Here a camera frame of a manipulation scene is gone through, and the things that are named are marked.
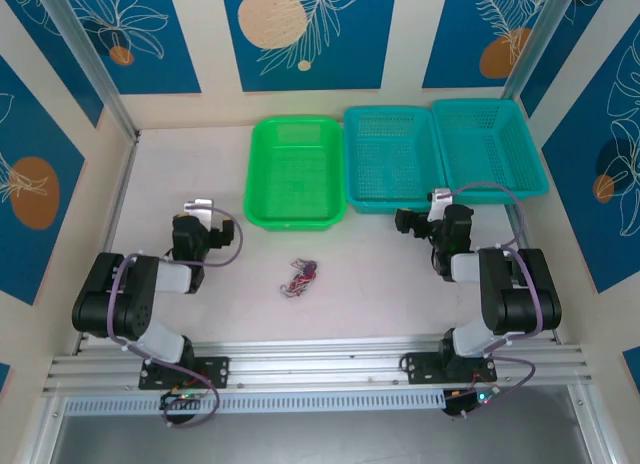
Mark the thin red cable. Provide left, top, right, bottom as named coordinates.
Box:
left=280, top=261, right=319, bottom=298

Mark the teal plastic basket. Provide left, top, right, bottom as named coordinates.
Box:
left=431, top=98, right=550, bottom=206
left=343, top=105, right=446, bottom=216

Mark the green plastic basket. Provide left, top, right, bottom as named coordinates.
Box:
left=243, top=115, right=347, bottom=233

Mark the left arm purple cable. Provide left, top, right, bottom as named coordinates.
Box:
left=107, top=207, right=246, bottom=429

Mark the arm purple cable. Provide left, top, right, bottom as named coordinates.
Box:
left=442, top=181, right=547, bottom=420
left=107, top=207, right=246, bottom=429

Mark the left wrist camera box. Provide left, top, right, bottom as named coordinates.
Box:
left=182, top=198, right=216, bottom=223

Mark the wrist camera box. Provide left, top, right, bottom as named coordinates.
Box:
left=182, top=198, right=216, bottom=223
left=427, top=187, right=454, bottom=224

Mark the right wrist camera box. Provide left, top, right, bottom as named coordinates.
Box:
left=427, top=187, right=454, bottom=224

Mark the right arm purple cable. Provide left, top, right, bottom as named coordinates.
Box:
left=442, top=181, right=547, bottom=420

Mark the blue floral wall panel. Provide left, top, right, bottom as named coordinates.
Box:
left=54, top=0, right=202, bottom=96
left=542, top=21, right=640, bottom=295
left=0, top=0, right=105, bottom=129
left=519, top=0, right=617, bottom=119
left=221, top=0, right=399, bottom=92
left=0, top=56, right=87, bottom=306
left=422, top=0, right=560, bottom=90

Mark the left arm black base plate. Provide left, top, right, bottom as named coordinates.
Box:
left=138, top=356, right=231, bottom=389

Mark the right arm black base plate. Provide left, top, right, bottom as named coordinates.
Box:
left=399, top=352, right=499, bottom=385

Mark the aluminium rail frame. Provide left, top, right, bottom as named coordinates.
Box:
left=42, top=333, right=589, bottom=400

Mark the white slotted cable duct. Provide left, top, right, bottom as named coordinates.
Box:
left=64, top=389, right=446, bottom=416

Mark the aluminium frame post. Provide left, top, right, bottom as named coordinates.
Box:
left=37, top=0, right=141, bottom=145
left=502, top=0, right=576, bottom=103

